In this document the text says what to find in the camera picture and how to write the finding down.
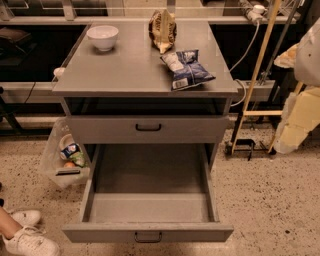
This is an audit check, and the blue chip bag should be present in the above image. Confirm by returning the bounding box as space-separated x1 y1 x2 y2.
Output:
161 50 215 91

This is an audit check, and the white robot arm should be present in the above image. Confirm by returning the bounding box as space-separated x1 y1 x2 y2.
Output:
274 19 320 154

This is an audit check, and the closed top drawer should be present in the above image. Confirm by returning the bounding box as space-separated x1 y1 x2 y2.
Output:
66 116 228 144

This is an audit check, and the grey drawer cabinet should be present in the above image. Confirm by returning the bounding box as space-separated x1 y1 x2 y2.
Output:
53 20 238 164

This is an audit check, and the open middle drawer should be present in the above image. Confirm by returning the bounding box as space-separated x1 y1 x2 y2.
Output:
63 144 233 243

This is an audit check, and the brown chip bag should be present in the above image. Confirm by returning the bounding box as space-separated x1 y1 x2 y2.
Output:
148 10 177 54

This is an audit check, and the clear plastic trash bag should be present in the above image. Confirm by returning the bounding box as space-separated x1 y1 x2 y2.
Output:
39 118 90 188

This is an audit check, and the white bowl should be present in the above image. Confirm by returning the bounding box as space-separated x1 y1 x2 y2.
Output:
86 25 119 51

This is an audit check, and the white knob on cabinet side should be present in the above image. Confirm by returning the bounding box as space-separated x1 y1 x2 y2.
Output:
53 67 65 79

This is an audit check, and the white sneaker rear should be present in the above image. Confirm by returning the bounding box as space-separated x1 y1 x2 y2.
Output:
9 210 41 226

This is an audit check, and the white sneaker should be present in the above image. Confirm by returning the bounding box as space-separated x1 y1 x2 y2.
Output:
3 226 60 256
9 210 41 226

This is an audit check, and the white sneaker front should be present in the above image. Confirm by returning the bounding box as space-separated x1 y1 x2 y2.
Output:
3 226 60 256

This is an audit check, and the person's leg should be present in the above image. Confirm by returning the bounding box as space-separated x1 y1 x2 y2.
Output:
0 207 22 240

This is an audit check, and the white power cable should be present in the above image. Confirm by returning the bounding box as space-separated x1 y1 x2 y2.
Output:
228 20 261 108

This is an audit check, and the wooden ladder frame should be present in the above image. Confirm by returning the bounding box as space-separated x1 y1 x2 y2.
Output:
227 0 301 155

